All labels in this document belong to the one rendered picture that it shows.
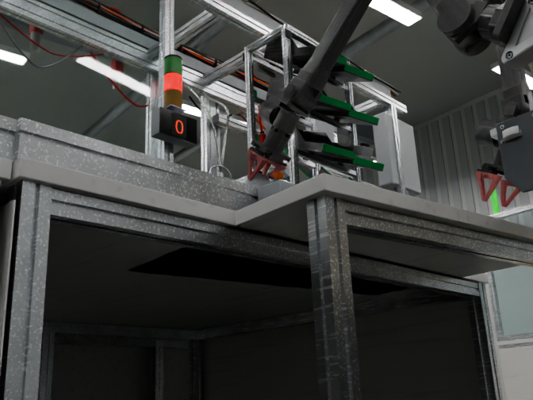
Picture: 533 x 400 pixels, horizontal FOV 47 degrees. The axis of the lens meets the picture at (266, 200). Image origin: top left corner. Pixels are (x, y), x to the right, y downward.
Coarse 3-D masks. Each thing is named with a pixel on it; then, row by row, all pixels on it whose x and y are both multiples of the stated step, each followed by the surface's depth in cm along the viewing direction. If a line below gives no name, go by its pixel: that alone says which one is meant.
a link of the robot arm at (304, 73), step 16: (352, 0) 153; (368, 0) 153; (336, 16) 156; (352, 16) 153; (336, 32) 153; (352, 32) 155; (320, 48) 155; (336, 48) 154; (320, 64) 154; (304, 80) 154; (320, 80) 155; (304, 96) 155; (320, 96) 157
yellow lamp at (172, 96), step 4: (164, 92) 162; (168, 92) 161; (172, 92) 161; (176, 92) 161; (180, 92) 162; (164, 96) 162; (168, 96) 161; (172, 96) 160; (176, 96) 161; (180, 96) 162; (164, 100) 161; (168, 100) 160; (172, 100) 160; (176, 100) 160; (180, 100) 161; (164, 104) 161; (168, 104) 160; (172, 104) 160; (176, 104) 160; (180, 104) 161
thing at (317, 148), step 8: (296, 128) 186; (304, 136) 204; (312, 136) 200; (320, 136) 196; (304, 144) 182; (312, 144) 179; (320, 144) 176; (328, 144) 192; (320, 152) 181; (328, 152) 176; (336, 152) 178; (344, 152) 180; (352, 152) 181
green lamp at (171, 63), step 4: (168, 56) 164; (172, 56) 164; (176, 56) 164; (164, 60) 165; (168, 60) 164; (172, 60) 164; (176, 60) 164; (180, 60) 165; (164, 64) 165; (168, 64) 164; (172, 64) 163; (176, 64) 164; (180, 64) 165; (164, 68) 164; (168, 68) 163; (172, 68) 163; (176, 68) 163; (180, 68) 164; (164, 72) 164; (168, 72) 163; (176, 72) 163; (180, 72) 164
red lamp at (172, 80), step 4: (172, 72) 163; (164, 76) 164; (168, 76) 162; (172, 76) 162; (176, 76) 163; (180, 76) 164; (164, 80) 163; (168, 80) 162; (172, 80) 162; (176, 80) 162; (180, 80) 163; (164, 84) 163; (168, 84) 162; (172, 84) 162; (176, 84) 162; (180, 84) 163; (164, 88) 162; (168, 88) 161; (172, 88) 161; (176, 88) 161; (180, 88) 162
